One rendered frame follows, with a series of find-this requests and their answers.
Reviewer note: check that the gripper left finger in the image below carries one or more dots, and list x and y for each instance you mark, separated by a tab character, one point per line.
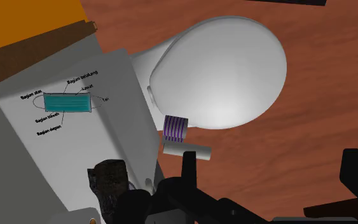
188	167

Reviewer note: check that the white cylinder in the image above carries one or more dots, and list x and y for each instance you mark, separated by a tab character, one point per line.
174	149

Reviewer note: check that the purple striped white cup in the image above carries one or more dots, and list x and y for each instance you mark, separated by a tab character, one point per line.
175	128

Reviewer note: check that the dark brown rough object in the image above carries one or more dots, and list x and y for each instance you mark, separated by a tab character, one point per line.
109	180

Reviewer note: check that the white box with mask print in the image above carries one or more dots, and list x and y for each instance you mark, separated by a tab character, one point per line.
82	136

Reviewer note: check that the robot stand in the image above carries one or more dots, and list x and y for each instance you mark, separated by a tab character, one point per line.
290	2

